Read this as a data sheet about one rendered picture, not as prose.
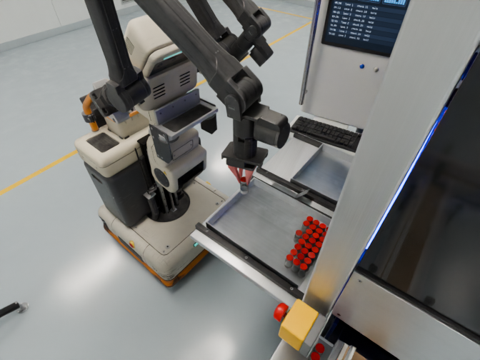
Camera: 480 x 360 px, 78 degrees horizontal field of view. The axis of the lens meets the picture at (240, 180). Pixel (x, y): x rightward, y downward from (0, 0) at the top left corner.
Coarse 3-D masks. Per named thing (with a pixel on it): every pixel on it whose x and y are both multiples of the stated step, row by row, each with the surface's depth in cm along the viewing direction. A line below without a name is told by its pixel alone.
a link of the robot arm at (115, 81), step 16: (96, 0) 64; (112, 0) 67; (96, 16) 68; (112, 16) 69; (96, 32) 72; (112, 32) 71; (112, 48) 73; (112, 64) 78; (128, 64) 79; (112, 80) 82; (128, 80) 82; (144, 80) 87; (112, 96) 85; (128, 96) 84
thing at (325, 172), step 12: (324, 144) 122; (312, 156) 118; (324, 156) 122; (336, 156) 122; (348, 156) 118; (300, 168) 112; (312, 168) 117; (324, 168) 117; (336, 168) 117; (348, 168) 117; (300, 180) 112; (312, 180) 112; (324, 180) 112; (336, 180) 112; (312, 192) 105; (324, 192) 107; (336, 192) 107
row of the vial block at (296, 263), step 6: (318, 228) 91; (324, 228) 91; (312, 234) 89; (318, 234) 89; (312, 240) 88; (318, 240) 90; (306, 246) 86; (312, 246) 88; (300, 252) 86; (306, 252) 85; (300, 258) 84; (294, 264) 82; (300, 264) 85; (294, 270) 84
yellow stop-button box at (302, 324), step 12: (300, 300) 65; (288, 312) 65; (300, 312) 63; (312, 312) 63; (288, 324) 61; (300, 324) 61; (312, 324) 61; (288, 336) 62; (300, 336) 60; (312, 336) 60; (300, 348) 62
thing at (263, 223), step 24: (240, 192) 104; (264, 192) 107; (216, 216) 98; (240, 216) 100; (264, 216) 100; (288, 216) 100; (312, 216) 100; (240, 240) 93; (264, 240) 93; (288, 240) 93; (264, 264) 85
